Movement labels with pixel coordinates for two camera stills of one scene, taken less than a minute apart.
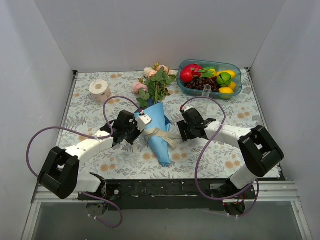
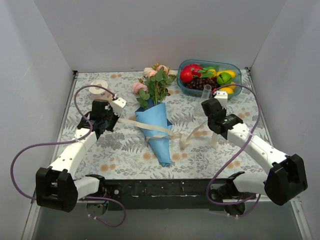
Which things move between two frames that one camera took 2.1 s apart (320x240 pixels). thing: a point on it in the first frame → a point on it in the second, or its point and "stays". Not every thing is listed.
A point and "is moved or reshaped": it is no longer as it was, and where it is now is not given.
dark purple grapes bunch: (198, 83) stays
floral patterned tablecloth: (95, 99) stays
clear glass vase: (203, 103) stays
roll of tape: (100, 91) stays
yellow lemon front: (226, 90) stays
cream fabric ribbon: (166, 135) is moved or reshaped
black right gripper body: (184, 131) → (215, 125)
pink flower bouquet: (154, 88) stays
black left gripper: (135, 133) → (104, 122)
